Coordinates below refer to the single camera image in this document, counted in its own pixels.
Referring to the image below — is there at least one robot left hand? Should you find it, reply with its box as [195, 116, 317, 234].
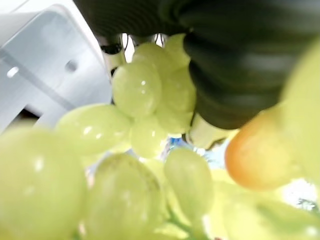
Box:
[72, 0, 320, 131]

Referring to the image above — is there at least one green grape bunch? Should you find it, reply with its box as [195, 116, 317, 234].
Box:
[0, 33, 320, 240]

